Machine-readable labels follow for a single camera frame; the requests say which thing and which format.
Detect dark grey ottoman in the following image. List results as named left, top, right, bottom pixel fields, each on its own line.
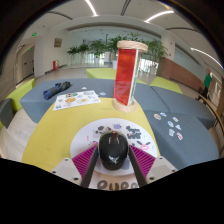
left=0, top=98, right=14, bottom=129

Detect white printed sticker sheet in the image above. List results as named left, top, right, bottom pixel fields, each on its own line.
left=52, top=89, right=102, bottom=112

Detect black computer mouse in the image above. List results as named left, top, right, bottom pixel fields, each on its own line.
left=98, top=130, right=130, bottom=171

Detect person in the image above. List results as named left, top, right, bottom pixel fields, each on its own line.
left=198, top=68, right=213, bottom=101

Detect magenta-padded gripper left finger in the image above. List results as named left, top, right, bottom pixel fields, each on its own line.
left=50, top=144, right=100, bottom=189

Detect wooden bench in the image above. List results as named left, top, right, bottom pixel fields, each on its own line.
left=199, top=94, right=224, bottom=138

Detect ceiling strip lights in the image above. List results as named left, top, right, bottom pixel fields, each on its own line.
left=84, top=0, right=224, bottom=69

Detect long grey upholstered bench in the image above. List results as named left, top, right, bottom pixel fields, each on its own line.
left=19, top=78, right=161, bottom=124

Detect folded dark blue umbrella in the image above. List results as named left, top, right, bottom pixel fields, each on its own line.
left=42, top=81, right=72, bottom=101

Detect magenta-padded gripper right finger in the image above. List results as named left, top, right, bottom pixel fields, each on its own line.
left=127, top=144, right=179, bottom=188

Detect round white puppy mouse pad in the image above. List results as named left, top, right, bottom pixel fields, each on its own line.
left=69, top=117, right=159, bottom=191

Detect group of potted plants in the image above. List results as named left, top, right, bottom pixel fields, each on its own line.
left=66, top=32, right=169, bottom=76

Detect lime green upholstered bench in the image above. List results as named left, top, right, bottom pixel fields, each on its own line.
left=5, top=78, right=36, bottom=113
left=85, top=67, right=148, bottom=86
left=149, top=76, right=184, bottom=95

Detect red cylinder lantern rope ends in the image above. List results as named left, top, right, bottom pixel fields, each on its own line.
left=112, top=40, right=149, bottom=114

